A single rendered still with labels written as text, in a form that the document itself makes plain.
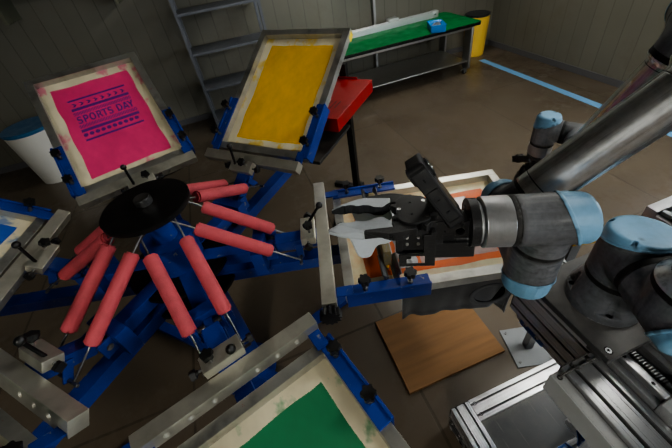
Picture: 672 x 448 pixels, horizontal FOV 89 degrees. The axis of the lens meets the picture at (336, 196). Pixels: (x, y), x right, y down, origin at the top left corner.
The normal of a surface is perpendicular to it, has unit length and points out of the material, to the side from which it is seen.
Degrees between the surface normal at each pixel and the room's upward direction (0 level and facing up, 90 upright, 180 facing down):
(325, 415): 0
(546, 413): 0
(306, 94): 32
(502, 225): 54
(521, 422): 0
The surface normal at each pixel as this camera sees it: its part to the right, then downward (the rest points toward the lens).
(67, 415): 0.11, -0.98
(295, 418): -0.13, -0.77
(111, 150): 0.19, -0.41
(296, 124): -0.32, -0.32
